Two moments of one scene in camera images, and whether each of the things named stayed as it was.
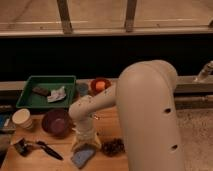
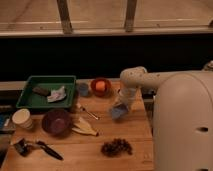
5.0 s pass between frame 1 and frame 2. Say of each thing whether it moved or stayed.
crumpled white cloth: stayed
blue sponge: moved
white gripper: moved
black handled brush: stayed
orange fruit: stayed
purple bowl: stayed
